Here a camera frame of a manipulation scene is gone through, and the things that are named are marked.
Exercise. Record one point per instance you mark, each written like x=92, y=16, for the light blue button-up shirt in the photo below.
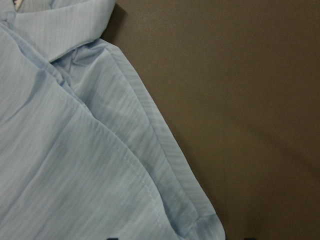
x=85, y=153

